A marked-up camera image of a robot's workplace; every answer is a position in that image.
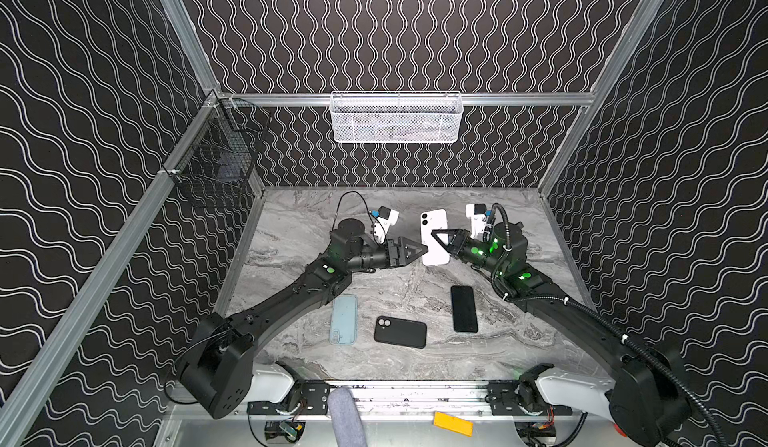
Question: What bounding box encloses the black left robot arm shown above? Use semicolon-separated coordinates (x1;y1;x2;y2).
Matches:
176;219;428;419

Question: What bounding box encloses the white smartphone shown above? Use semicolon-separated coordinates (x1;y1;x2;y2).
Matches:
421;209;450;266

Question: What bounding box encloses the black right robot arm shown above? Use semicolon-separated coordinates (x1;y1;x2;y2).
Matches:
427;224;727;446

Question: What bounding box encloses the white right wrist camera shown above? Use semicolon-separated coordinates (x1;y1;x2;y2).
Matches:
465;203;488;240

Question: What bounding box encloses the light blue phone case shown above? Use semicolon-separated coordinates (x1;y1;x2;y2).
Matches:
329;294;358;345

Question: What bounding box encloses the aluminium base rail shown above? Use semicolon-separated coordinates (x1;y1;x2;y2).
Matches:
220;369;615;421

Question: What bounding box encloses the black corrugated cable conduit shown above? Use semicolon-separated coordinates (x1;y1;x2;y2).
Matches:
488;203;730;447

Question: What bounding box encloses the black phone case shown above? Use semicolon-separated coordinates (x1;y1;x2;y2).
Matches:
374;316;427;349

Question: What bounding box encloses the black wire mesh basket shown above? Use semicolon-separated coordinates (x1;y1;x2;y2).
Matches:
170;97;274;211

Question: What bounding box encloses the white wire mesh basket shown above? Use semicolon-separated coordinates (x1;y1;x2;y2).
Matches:
329;91;464;144

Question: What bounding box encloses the dark blue smartphone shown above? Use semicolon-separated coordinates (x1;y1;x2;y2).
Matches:
450;285;479;334

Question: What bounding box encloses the yellow block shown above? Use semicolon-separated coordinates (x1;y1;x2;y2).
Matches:
433;412;474;437

